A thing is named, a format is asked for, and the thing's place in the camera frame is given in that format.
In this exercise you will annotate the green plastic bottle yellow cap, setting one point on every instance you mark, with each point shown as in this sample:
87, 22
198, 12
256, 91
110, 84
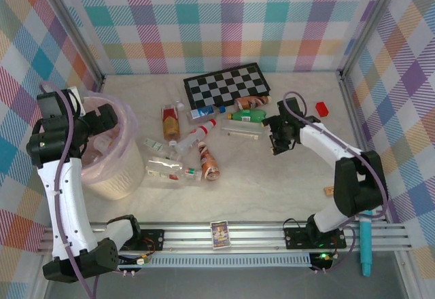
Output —
248, 116

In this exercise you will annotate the clear plastic box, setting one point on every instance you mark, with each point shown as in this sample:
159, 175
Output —
239, 129

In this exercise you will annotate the amber bottle red label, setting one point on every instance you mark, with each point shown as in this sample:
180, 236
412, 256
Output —
170, 124

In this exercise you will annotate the clear plastic bag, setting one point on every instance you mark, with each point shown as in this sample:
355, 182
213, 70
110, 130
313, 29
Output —
163, 162

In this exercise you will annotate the white bottle red cap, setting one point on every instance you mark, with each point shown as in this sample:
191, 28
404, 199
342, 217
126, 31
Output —
197, 136

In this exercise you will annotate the clear bottle red green label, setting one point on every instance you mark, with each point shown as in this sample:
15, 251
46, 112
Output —
173, 175

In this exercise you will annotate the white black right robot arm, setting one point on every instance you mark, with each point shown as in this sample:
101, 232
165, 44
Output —
323, 139

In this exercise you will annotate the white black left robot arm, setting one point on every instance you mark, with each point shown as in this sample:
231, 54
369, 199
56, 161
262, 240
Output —
68, 210

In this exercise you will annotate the pink plastic bin liner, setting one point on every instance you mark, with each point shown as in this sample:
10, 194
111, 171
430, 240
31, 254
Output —
130, 122

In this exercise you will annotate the cream plastic waste bin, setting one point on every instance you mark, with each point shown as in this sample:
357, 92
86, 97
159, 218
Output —
122, 173

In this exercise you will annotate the red plastic block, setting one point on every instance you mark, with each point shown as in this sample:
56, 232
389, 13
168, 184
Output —
322, 109

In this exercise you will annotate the black grey chessboard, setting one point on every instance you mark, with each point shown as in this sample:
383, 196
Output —
224, 86

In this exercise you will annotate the blue white small box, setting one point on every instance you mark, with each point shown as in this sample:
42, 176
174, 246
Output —
205, 113

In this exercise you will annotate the small wooden tile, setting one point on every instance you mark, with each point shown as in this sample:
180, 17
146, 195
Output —
328, 191

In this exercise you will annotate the small clear bottle white cap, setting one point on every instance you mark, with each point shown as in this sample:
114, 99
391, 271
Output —
180, 104

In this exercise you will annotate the playing card box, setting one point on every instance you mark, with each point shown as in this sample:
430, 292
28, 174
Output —
221, 234

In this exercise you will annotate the small black controller board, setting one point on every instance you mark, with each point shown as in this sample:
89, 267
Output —
323, 257
141, 261

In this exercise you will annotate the turquoise plastic tube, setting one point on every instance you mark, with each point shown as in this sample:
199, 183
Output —
365, 244

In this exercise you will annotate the aluminium frame post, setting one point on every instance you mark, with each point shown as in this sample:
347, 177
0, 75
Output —
77, 30
369, 23

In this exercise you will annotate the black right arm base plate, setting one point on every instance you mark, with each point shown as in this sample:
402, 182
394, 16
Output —
295, 239

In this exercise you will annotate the aluminium front rail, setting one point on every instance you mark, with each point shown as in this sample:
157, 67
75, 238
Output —
190, 234

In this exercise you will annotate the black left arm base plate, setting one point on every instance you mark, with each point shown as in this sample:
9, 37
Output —
153, 238

